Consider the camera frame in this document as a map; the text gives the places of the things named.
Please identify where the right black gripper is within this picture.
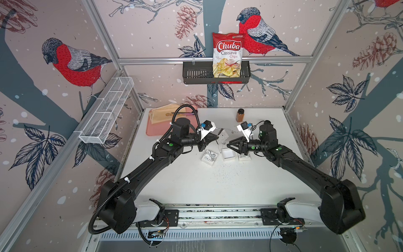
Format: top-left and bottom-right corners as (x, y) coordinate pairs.
(227, 136), (268, 157)

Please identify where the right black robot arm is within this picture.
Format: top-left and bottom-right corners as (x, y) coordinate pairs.
(227, 120), (366, 234)

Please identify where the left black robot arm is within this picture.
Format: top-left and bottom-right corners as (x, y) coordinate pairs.
(88, 105), (218, 235)

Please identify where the orange spice jar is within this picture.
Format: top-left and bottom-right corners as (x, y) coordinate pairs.
(236, 108), (245, 123)

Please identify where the pink tray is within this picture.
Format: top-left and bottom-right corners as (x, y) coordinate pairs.
(146, 107), (197, 137)

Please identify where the beige cloth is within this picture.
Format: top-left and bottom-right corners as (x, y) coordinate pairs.
(149, 104), (179, 124)

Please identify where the Chuba cassava chips bag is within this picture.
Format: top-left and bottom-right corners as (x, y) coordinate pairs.
(212, 33), (246, 84)

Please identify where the white mesh shelf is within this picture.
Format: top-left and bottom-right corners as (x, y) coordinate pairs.
(79, 77), (134, 144)

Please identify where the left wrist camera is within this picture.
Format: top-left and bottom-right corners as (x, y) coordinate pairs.
(199, 120), (216, 140)

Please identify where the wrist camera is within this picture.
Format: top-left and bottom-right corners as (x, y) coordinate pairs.
(237, 121), (253, 142)
(199, 120), (216, 140)

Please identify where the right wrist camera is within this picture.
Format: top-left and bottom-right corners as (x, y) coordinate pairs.
(237, 121), (253, 142)

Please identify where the black wire basket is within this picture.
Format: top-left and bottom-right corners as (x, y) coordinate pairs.
(182, 60), (251, 85)

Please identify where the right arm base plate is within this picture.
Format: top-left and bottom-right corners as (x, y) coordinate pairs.
(258, 208), (305, 226)

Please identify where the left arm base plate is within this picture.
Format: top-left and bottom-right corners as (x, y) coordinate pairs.
(140, 209), (179, 228)

